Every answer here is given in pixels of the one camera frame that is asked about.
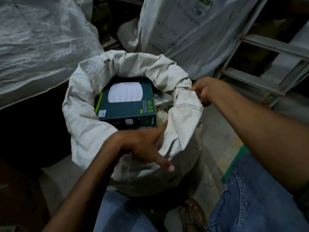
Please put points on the person's right hand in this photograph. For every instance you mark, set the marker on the person's right hand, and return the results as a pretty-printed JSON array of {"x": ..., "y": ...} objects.
[{"x": 213, "y": 88}]

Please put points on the person's left hand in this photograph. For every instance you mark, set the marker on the person's left hand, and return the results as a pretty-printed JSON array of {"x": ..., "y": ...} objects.
[{"x": 140, "y": 142}]

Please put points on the person's left thumb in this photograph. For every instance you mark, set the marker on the person's left thumb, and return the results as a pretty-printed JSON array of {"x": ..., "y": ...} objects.
[{"x": 165, "y": 163}]

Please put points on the person's right fingers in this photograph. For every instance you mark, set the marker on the person's right fingers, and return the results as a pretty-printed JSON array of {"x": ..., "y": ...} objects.
[{"x": 201, "y": 95}]

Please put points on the white woven sack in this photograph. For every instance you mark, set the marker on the white woven sack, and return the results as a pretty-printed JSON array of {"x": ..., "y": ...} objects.
[{"x": 84, "y": 123}]

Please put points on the person's left forearm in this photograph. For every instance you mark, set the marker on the person's left forearm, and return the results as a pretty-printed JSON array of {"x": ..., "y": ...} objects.
[{"x": 91, "y": 181}]

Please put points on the person's right forearm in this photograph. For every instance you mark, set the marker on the person's right forearm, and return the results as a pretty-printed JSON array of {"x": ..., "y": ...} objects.
[{"x": 265, "y": 132}]

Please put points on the small white cardboard box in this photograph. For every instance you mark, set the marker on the small white cardboard box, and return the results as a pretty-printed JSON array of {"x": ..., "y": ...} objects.
[{"x": 163, "y": 101}]

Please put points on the white packing filler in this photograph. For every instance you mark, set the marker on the white packing filler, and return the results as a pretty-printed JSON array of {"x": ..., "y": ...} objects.
[{"x": 162, "y": 117}]

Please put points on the person's brown sandal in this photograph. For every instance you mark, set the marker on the person's brown sandal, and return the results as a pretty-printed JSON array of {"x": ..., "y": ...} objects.
[{"x": 193, "y": 216}]

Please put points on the large printed white sack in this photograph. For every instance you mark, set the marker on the large printed white sack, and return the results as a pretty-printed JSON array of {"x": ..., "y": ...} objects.
[{"x": 193, "y": 31}]

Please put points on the teal cardboard product box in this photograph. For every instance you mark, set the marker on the teal cardboard product box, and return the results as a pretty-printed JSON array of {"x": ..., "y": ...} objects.
[{"x": 125, "y": 111}]

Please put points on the green mat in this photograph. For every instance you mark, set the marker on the green mat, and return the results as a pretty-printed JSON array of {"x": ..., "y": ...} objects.
[{"x": 235, "y": 163}]

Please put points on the grey metal ladder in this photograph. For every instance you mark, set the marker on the grey metal ladder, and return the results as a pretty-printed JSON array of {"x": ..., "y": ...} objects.
[{"x": 272, "y": 45}]

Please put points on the person's blue jeans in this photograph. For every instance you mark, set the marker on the person's blue jeans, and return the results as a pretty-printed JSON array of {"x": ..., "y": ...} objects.
[{"x": 253, "y": 200}]

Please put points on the large plain white sack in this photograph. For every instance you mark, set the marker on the large plain white sack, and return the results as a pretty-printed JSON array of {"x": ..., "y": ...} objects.
[{"x": 41, "y": 45}]

